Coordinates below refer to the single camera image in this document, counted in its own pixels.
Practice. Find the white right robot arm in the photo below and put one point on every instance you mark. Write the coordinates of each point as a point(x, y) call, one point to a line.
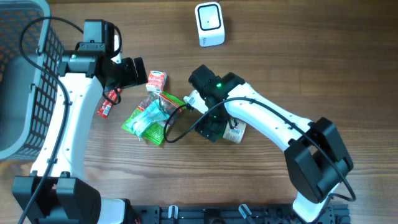
point(316, 156)

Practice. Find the red tissue pack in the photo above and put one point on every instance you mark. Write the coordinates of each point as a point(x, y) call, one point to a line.
point(156, 81)

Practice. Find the red snack bar wrapper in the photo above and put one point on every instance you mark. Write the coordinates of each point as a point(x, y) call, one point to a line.
point(111, 99)

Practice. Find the mint green wipes pack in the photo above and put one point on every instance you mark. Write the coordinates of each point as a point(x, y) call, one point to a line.
point(152, 114)

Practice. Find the white barcode scanner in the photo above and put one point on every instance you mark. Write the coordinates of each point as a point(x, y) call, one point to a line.
point(210, 24)

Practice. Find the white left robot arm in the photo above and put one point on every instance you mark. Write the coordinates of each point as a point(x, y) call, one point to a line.
point(55, 191)

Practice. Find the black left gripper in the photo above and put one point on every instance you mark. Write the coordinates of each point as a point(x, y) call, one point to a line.
point(132, 79)

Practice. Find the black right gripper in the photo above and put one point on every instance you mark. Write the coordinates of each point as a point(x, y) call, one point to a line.
point(216, 126)

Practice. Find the green lid jar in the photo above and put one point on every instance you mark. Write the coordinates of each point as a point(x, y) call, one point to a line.
point(234, 130)

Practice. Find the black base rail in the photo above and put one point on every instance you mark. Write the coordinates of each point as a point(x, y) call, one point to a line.
point(268, 214)

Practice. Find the green candy bag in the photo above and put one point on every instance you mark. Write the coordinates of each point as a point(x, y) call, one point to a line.
point(155, 133)

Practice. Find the grey mesh shopping basket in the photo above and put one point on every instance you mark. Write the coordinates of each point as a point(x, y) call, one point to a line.
point(28, 95)

